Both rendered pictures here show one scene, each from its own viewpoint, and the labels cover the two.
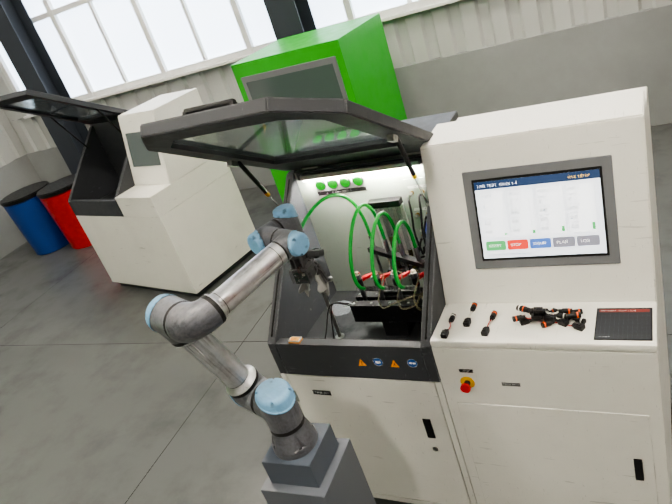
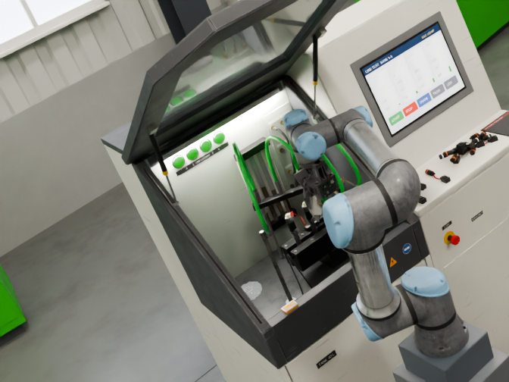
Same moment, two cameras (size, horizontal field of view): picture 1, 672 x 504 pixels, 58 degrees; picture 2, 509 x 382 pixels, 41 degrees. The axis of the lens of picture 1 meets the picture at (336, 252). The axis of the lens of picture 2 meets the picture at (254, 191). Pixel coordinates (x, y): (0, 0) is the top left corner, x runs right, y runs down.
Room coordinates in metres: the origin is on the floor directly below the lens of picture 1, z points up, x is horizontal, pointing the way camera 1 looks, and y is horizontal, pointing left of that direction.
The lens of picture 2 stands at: (0.97, 1.73, 2.29)
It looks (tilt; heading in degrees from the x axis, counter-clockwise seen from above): 26 degrees down; 305
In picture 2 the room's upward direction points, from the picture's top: 23 degrees counter-clockwise
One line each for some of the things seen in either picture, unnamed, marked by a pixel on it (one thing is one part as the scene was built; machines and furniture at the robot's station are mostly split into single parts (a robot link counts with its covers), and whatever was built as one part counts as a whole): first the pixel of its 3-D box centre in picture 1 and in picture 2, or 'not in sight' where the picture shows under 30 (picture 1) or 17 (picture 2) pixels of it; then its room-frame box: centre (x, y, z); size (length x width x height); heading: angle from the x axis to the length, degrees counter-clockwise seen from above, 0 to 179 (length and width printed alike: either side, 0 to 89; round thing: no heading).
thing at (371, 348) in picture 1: (350, 358); (347, 289); (1.92, 0.08, 0.87); 0.62 x 0.04 x 0.16; 57
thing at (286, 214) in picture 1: (287, 222); (299, 130); (1.87, 0.12, 1.51); 0.09 x 0.08 x 0.11; 126
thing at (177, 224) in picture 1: (131, 179); not in sight; (5.30, 1.48, 1.00); 1.30 x 1.09 x 1.99; 46
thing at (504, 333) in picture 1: (538, 325); (463, 159); (1.62, -0.55, 0.96); 0.70 x 0.22 x 0.03; 57
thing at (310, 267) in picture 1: (302, 263); (317, 176); (1.86, 0.12, 1.35); 0.09 x 0.08 x 0.12; 147
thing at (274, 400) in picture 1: (277, 403); (425, 294); (1.55, 0.33, 1.07); 0.13 x 0.12 x 0.14; 36
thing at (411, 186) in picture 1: (426, 213); (291, 144); (2.21, -0.39, 1.20); 0.13 x 0.03 x 0.31; 57
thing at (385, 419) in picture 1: (378, 440); (382, 380); (1.91, 0.09, 0.44); 0.65 x 0.02 x 0.68; 57
